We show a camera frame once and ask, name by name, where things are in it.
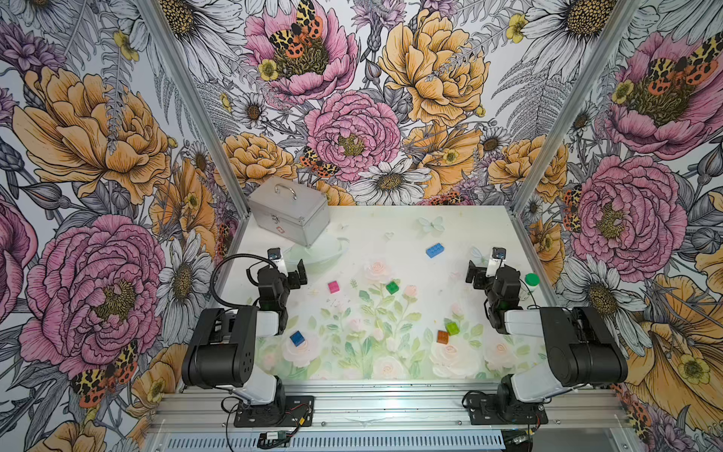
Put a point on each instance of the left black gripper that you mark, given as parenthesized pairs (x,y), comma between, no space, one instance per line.
(288,276)

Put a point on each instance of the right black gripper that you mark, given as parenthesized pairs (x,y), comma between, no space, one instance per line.
(485,278)

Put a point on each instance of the light blue long lego brick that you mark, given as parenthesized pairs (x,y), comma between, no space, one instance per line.
(435,250)

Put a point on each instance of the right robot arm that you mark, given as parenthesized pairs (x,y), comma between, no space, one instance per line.
(580,350)

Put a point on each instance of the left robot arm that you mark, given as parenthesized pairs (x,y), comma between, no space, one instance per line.
(221,351)

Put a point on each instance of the dark blue lego brick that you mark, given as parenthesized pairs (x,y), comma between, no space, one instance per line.
(297,339)

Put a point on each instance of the lime green lego brick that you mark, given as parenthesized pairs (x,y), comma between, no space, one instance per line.
(452,328)

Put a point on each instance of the orange lego brick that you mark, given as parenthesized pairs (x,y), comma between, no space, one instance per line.
(443,337)

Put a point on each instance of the clear glass bowl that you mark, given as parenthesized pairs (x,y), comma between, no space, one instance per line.
(319,258)

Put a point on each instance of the silver metal case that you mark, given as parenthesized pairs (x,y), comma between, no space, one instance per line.
(291,210)

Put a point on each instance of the small green circuit board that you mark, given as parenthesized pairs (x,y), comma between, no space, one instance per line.
(270,438)

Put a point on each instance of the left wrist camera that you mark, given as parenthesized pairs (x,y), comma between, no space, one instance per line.
(277,257)

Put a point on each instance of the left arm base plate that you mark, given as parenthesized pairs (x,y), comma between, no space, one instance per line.
(294,410)

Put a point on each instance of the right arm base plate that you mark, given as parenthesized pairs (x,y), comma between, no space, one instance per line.
(492,410)

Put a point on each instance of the aluminium front rail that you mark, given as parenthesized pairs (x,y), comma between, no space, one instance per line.
(386,406)

